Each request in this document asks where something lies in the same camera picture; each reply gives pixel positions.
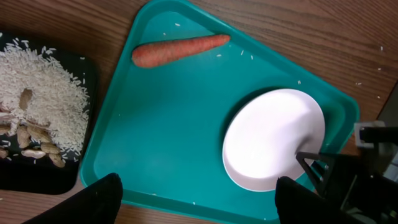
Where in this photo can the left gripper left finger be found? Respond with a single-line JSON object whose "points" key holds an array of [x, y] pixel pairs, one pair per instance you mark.
{"points": [[98, 203]]}

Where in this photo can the orange carrot piece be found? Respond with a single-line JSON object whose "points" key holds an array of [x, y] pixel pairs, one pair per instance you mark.
{"points": [[156, 54]]}

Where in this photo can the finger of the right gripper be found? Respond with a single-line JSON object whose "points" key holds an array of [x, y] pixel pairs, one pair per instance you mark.
{"points": [[318, 167]]}

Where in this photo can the white rice pile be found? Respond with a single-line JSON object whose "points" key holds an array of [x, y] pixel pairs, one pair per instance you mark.
{"points": [[59, 98]]}

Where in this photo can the pink plate with food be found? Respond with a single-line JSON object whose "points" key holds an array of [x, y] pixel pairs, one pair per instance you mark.
{"points": [[264, 137]]}

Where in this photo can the peanuts in shell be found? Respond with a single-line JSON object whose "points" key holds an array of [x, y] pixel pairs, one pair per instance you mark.
{"points": [[33, 140]]}

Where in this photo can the black tray bin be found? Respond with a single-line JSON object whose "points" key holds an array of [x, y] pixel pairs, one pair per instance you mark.
{"points": [[26, 174]]}

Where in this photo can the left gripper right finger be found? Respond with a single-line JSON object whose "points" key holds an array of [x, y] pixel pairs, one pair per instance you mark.
{"points": [[297, 204]]}

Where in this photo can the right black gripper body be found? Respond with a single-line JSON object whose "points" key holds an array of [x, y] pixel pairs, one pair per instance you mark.
{"points": [[349, 182]]}

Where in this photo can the teal serving tray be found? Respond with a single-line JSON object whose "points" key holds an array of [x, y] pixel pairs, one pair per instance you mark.
{"points": [[161, 129]]}

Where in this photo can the grey dishwasher rack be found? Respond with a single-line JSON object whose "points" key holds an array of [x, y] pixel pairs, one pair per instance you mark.
{"points": [[389, 111]]}

